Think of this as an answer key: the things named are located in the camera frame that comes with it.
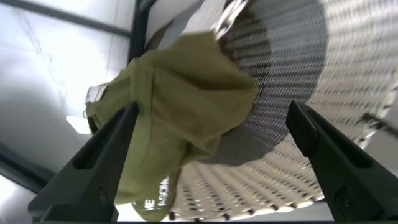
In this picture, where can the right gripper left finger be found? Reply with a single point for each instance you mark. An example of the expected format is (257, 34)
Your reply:
(81, 193)

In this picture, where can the black clothes rack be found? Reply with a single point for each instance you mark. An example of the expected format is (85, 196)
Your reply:
(140, 31)

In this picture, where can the green shirt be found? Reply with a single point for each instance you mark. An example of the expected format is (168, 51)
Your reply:
(186, 93)

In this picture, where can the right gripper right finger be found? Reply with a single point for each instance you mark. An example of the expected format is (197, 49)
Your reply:
(367, 186)

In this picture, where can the white laundry basket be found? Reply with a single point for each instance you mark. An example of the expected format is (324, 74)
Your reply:
(295, 62)

